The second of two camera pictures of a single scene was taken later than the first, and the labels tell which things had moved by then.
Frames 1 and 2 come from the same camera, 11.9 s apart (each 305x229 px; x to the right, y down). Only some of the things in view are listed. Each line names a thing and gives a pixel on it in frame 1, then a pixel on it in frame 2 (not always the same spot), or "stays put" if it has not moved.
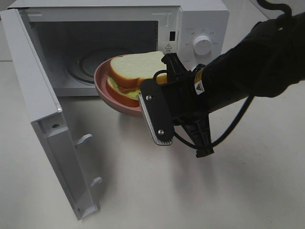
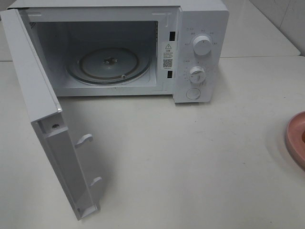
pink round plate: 102,72 -> 295,129
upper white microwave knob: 202,45 stays put
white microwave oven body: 73,36 stays put
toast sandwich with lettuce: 127,72 -> 303,137
